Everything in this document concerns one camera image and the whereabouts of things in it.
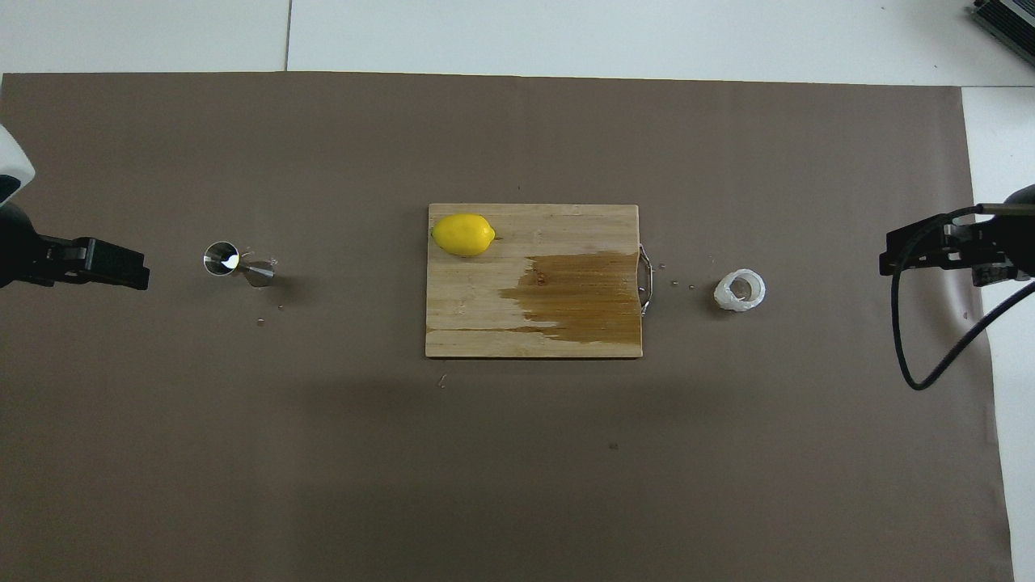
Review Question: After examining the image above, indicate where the small clear plastic cup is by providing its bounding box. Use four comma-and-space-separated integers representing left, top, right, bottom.
713, 268, 767, 312

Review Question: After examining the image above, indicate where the steel double jigger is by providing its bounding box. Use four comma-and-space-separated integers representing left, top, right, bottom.
203, 241, 277, 288

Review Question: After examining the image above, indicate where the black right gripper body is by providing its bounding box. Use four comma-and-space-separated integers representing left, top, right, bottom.
957, 184, 1035, 272

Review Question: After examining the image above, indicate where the yellow lemon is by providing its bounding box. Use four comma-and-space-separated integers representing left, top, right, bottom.
431, 213, 496, 258

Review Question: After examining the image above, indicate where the brown paper table mat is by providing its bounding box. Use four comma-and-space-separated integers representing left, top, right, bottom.
0, 71, 1016, 582

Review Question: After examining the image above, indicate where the black ribbed device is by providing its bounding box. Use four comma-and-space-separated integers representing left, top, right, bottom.
969, 0, 1035, 45

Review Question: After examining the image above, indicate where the wooden cutting board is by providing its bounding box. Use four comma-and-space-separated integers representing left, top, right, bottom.
425, 203, 653, 360

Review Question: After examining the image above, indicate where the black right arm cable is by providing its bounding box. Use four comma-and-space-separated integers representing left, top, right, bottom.
889, 204, 1035, 391

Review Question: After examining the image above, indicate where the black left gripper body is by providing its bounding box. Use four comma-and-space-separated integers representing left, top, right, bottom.
0, 202, 49, 289

